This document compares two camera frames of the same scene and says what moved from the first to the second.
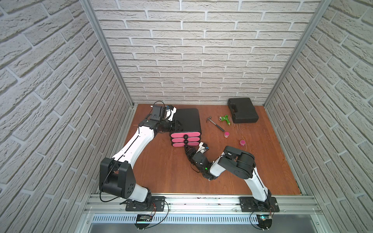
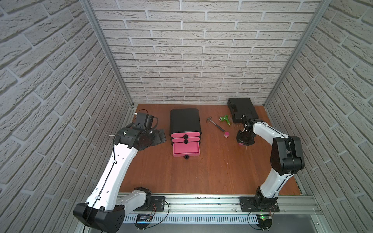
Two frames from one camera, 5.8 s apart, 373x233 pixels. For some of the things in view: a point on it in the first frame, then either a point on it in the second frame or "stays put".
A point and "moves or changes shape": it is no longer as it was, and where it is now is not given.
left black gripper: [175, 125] to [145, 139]
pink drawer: [183, 144] moves or changes shape
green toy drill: [225, 118] stays put
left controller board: [143, 221] stays put
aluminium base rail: [200, 204] stays put
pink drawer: [185, 135] stays put
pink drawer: [186, 139] stays put
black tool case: [243, 110] stays put
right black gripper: [190, 152] to [239, 139]
